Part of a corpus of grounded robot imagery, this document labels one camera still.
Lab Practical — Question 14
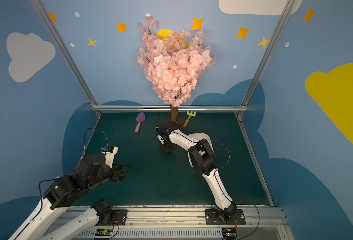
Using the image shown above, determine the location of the right aluminium frame post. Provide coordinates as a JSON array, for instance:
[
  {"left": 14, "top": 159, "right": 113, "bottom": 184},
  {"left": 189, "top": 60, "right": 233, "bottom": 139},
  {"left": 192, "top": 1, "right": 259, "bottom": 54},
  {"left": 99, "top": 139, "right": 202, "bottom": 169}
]
[{"left": 241, "top": 0, "right": 297, "bottom": 109}]

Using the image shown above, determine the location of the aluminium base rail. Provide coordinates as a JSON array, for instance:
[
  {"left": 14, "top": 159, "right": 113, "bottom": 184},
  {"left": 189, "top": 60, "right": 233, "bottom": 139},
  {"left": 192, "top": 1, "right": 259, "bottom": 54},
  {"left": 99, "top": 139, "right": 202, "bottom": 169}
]
[{"left": 33, "top": 205, "right": 294, "bottom": 240}]

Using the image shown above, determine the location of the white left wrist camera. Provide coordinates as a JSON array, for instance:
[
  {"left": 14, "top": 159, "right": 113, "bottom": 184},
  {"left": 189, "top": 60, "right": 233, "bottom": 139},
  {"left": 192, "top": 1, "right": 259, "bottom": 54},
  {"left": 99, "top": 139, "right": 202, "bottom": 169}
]
[{"left": 101, "top": 145, "right": 118, "bottom": 168}]

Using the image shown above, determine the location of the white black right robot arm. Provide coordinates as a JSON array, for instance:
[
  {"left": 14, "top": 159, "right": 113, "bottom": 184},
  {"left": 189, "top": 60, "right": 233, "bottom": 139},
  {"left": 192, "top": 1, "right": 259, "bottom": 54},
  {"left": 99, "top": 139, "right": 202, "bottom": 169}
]
[{"left": 155, "top": 113, "right": 240, "bottom": 224}]

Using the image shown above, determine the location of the white oval storage box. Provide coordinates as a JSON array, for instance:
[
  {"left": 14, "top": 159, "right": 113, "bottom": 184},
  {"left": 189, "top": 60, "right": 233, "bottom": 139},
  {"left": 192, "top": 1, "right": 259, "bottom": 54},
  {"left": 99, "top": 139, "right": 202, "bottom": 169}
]
[{"left": 188, "top": 133, "right": 214, "bottom": 150}]

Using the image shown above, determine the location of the pink cherry blossom tree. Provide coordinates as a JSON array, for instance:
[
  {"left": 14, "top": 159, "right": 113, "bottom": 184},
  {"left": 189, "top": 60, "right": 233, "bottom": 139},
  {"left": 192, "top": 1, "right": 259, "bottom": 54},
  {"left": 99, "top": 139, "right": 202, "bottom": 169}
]
[{"left": 137, "top": 16, "right": 217, "bottom": 126}]

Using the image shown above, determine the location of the left green circuit board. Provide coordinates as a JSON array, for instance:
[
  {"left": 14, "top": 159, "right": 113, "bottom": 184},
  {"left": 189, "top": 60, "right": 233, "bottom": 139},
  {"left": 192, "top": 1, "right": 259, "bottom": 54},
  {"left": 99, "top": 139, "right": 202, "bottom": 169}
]
[{"left": 95, "top": 229, "right": 113, "bottom": 238}]

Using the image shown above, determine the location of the aluminium frame post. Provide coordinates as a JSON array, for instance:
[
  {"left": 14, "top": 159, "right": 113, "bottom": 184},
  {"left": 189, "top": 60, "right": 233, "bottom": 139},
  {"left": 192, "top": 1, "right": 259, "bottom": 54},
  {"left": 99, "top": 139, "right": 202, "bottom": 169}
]
[
  {"left": 241, "top": 0, "right": 297, "bottom": 109},
  {"left": 30, "top": 0, "right": 98, "bottom": 109}
]

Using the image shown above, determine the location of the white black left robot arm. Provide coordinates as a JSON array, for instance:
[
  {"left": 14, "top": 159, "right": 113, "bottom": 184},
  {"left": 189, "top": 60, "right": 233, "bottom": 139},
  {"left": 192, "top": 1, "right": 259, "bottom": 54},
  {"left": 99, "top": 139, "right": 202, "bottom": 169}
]
[{"left": 10, "top": 144, "right": 130, "bottom": 240}]

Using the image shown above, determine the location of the left aluminium frame post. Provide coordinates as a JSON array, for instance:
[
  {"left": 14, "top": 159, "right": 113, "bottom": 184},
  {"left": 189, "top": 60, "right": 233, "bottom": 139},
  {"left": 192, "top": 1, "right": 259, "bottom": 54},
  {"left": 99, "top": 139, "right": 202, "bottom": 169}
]
[{"left": 30, "top": 0, "right": 98, "bottom": 109}]

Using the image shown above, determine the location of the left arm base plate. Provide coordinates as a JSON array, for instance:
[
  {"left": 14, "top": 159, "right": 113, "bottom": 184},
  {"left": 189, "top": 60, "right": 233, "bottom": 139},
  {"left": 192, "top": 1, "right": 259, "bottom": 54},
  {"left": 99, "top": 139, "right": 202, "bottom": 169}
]
[{"left": 104, "top": 209, "right": 128, "bottom": 226}]

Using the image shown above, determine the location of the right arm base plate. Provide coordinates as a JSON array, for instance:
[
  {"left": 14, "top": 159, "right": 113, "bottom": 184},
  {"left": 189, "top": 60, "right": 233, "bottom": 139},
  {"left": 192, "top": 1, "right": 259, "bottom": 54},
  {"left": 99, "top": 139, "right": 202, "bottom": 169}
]
[{"left": 205, "top": 208, "right": 246, "bottom": 226}]

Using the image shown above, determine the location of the green toy rake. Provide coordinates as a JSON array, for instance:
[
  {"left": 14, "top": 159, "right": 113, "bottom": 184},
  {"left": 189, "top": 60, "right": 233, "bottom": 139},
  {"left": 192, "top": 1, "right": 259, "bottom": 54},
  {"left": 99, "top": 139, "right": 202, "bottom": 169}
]
[{"left": 183, "top": 111, "right": 197, "bottom": 128}]

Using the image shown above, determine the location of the green circuit board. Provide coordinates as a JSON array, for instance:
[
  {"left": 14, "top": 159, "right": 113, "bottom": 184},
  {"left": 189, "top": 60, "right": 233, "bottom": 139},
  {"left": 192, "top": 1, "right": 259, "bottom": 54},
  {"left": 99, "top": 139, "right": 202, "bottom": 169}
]
[
  {"left": 95, "top": 229, "right": 113, "bottom": 238},
  {"left": 221, "top": 228, "right": 237, "bottom": 240}
]

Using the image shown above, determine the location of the purple toy trowel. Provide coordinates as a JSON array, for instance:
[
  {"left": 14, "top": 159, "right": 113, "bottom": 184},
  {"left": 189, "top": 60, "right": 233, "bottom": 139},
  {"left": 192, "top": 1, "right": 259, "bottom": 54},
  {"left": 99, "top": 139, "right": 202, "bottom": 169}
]
[{"left": 134, "top": 112, "right": 145, "bottom": 133}]

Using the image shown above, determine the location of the horizontal aluminium frame bar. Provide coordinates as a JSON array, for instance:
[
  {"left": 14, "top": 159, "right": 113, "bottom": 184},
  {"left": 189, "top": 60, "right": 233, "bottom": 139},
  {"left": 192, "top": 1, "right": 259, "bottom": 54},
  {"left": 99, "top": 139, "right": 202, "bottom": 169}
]
[{"left": 91, "top": 105, "right": 248, "bottom": 113}]

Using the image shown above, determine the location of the right green circuit board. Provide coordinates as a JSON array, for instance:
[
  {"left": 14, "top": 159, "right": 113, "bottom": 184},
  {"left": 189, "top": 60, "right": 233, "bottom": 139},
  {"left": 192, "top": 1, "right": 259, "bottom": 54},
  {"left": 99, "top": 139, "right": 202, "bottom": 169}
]
[{"left": 221, "top": 228, "right": 237, "bottom": 240}]

